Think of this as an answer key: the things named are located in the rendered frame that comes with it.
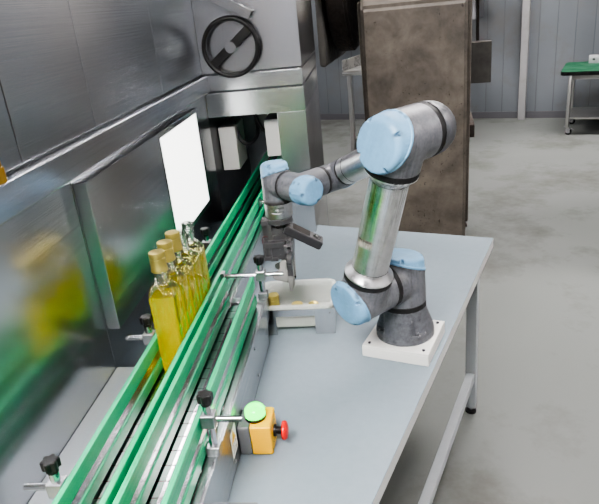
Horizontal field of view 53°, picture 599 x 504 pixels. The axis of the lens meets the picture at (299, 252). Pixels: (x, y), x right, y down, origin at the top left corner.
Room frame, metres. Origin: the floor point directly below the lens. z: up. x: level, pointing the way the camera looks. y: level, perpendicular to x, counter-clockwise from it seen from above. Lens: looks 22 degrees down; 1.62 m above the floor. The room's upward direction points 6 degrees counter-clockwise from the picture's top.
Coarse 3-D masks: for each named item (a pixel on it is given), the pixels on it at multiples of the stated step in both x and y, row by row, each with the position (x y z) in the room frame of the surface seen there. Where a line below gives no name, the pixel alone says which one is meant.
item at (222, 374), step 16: (240, 304) 1.29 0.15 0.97; (256, 304) 1.43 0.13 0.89; (240, 320) 1.24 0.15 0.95; (240, 336) 1.23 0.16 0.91; (224, 352) 1.08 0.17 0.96; (240, 352) 1.20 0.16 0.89; (224, 368) 1.06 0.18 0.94; (208, 384) 0.97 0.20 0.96; (224, 384) 1.05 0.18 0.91; (192, 432) 0.83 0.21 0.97; (192, 448) 0.81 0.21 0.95; (176, 464) 0.76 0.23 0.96; (192, 464) 0.81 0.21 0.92; (176, 480) 0.73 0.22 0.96; (192, 480) 0.79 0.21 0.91; (176, 496) 0.71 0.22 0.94
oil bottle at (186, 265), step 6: (186, 258) 1.31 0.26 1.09; (180, 264) 1.28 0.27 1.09; (186, 264) 1.29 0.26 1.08; (192, 264) 1.32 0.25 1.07; (186, 270) 1.27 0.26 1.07; (192, 270) 1.31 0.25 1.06; (186, 276) 1.27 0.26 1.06; (192, 276) 1.30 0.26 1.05; (192, 282) 1.29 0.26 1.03; (192, 288) 1.28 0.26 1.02; (192, 294) 1.28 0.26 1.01; (192, 300) 1.27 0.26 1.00; (198, 300) 1.31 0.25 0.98; (192, 306) 1.27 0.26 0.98; (198, 306) 1.30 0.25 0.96
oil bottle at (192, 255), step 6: (186, 252) 1.34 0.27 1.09; (192, 252) 1.35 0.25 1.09; (192, 258) 1.33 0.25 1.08; (198, 258) 1.37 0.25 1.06; (198, 264) 1.36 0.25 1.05; (198, 270) 1.35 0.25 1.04; (198, 276) 1.34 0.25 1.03; (198, 282) 1.33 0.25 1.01; (198, 288) 1.33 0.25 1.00; (204, 288) 1.37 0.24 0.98; (198, 294) 1.33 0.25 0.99; (204, 294) 1.36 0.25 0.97
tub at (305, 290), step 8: (296, 280) 1.66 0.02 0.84; (304, 280) 1.65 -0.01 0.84; (312, 280) 1.65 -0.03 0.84; (320, 280) 1.64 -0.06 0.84; (328, 280) 1.64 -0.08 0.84; (272, 288) 1.66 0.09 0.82; (280, 288) 1.66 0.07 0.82; (288, 288) 1.65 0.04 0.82; (296, 288) 1.65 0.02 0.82; (304, 288) 1.65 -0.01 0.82; (312, 288) 1.64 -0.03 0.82; (320, 288) 1.64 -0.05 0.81; (328, 288) 1.64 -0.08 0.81; (280, 296) 1.66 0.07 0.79; (288, 296) 1.65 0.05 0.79; (296, 296) 1.65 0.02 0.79; (304, 296) 1.65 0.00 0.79; (312, 296) 1.64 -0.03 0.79; (320, 296) 1.64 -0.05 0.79; (328, 296) 1.64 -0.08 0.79; (280, 304) 1.65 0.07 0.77; (288, 304) 1.64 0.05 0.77; (304, 304) 1.50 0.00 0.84; (312, 304) 1.49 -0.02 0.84; (320, 304) 1.49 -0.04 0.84; (328, 304) 1.48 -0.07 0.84
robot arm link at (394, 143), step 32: (384, 128) 1.15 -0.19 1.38; (416, 128) 1.15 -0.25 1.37; (384, 160) 1.14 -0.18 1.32; (416, 160) 1.16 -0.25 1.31; (384, 192) 1.19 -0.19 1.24; (384, 224) 1.20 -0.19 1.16; (384, 256) 1.23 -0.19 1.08; (352, 288) 1.25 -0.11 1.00; (384, 288) 1.24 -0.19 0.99; (352, 320) 1.25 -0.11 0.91
